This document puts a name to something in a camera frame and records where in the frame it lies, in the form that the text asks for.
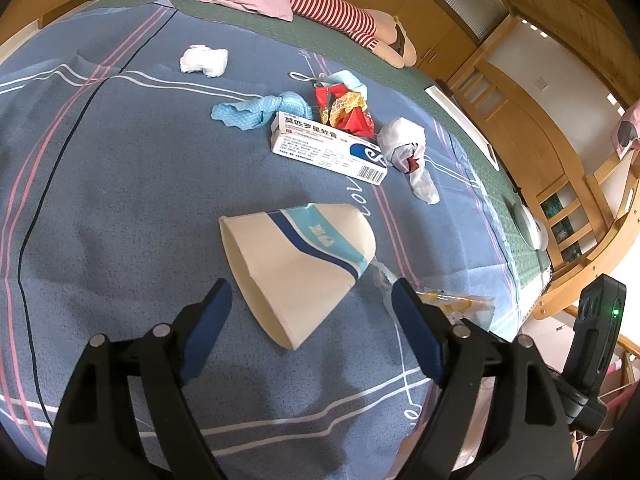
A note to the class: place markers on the blue face mask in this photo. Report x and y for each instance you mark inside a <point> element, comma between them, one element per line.
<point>345,80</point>

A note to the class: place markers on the crumpled white tissue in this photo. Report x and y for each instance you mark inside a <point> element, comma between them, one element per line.
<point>205,60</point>

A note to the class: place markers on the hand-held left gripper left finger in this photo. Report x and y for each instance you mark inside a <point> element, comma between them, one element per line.
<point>210,330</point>

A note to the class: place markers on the flat white board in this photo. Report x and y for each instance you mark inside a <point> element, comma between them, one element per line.
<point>465,125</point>

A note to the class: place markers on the red striped plush doll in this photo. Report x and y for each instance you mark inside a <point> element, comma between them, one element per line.
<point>340,10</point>

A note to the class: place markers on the crumpled white plastic bag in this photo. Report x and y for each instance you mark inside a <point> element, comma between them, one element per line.
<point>400,135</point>

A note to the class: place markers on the white medicine box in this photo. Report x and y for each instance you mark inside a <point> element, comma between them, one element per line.
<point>320,150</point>

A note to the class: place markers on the clear plastic bag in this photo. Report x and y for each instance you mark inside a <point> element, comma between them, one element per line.
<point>465,305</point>

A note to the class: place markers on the red snack wrapper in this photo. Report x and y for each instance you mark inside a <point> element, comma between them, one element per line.
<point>350,110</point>

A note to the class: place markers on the blue wipe cloth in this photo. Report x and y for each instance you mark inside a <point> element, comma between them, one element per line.
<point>260,110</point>

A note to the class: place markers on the white handheld appliance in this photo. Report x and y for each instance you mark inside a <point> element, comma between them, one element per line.
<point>532,225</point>

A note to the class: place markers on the white paper cup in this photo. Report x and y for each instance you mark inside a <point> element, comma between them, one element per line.
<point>290,270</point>

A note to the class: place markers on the pink printed cloth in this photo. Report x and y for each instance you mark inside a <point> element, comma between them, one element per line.
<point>627,130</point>

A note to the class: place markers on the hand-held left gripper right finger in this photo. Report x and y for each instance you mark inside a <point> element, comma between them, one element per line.
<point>415,330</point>

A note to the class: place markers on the blue striped blanket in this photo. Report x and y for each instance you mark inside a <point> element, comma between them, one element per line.
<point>125,185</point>

